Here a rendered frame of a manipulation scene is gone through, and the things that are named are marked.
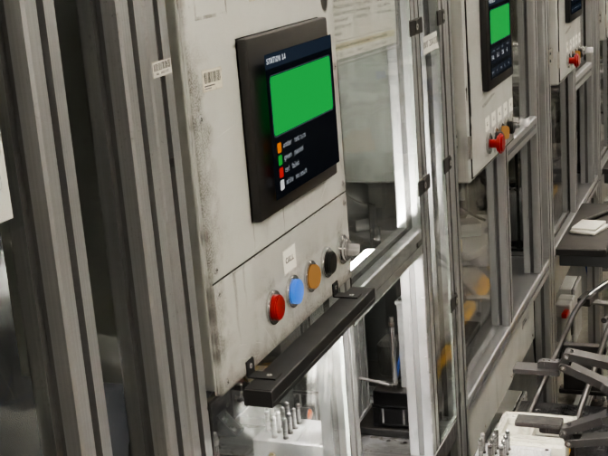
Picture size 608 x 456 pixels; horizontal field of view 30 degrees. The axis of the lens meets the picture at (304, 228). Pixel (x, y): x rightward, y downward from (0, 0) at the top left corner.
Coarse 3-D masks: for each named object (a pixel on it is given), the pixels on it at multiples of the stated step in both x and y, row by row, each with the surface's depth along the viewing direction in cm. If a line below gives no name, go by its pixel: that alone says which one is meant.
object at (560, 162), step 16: (560, 96) 340; (576, 96) 408; (560, 112) 341; (576, 112) 410; (560, 128) 341; (576, 128) 411; (560, 144) 342; (560, 160) 343; (560, 176) 343; (560, 192) 344; (560, 208) 345; (560, 224) 345
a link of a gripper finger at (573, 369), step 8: (560, 368) 169; (568, 368) 169; (576, 368) 169; (584, 368) 170; (576, 376) 169; (584, 376) 168; (592, 376) 168; (600, 376) 169; (592, 384) 168; (600, 384) 168
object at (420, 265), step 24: (408, 288) 196; (408, 312) 198; (432, 312) 200; (408, 336) 199; (432, 336) 201; (408, 360) 200; (432, 360) 201; (408, 384) 201; (432, 384) 201; (408, 408) 202; (432, 408) 202; (360, 432) 164; (432, 432) 202
